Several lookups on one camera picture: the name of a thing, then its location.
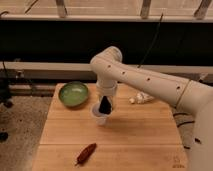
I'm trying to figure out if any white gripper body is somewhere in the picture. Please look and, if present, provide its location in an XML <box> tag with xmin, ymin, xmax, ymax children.
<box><xmin>96</xmin><ymin>83</ymin><xmax>117</xmax><ymax>100</ymax></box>

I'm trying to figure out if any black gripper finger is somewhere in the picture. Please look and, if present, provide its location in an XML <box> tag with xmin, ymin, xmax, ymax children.
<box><xmin>99</xmin><ymin>96</ymin><xmax>110</xmax><ymax>114</ymax></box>

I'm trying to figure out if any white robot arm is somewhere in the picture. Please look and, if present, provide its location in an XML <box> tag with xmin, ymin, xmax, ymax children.
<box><xmin>90</xmin><ymin>46</ymin><xmax>213</xmax><ymax>171</ymax></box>

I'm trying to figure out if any white ceramic cup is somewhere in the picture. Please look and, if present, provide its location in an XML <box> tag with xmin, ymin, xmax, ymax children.
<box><xmin>91</xmin><ymin>103</ymin><xmax>112</xmax><ymax>126</ymax></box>

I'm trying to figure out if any green bowl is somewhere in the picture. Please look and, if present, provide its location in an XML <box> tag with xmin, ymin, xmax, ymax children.
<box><xmin>58</xmin><ymin>81</ymin><xmax>89</xmax><ymax>107</ymax></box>

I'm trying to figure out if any white garlic bulb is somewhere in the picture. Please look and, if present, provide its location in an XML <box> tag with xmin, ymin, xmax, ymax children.
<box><xmin>129</xmin><ymin>92</ymin><xmax>153</xmax><ymax>104</ymax></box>

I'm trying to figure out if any red chili pepper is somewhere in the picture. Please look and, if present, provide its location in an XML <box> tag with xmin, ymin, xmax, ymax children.
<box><xmin>76</xmin><ymin>143</ymin><xmax>97</xmax><ymax>164</ymax></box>

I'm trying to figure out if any black hanging cable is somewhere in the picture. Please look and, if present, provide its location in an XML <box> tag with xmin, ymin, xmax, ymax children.
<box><xmin>137</xmin><ymin>12</ymin><xmax>165</xmax><ymax>69</ymax></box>

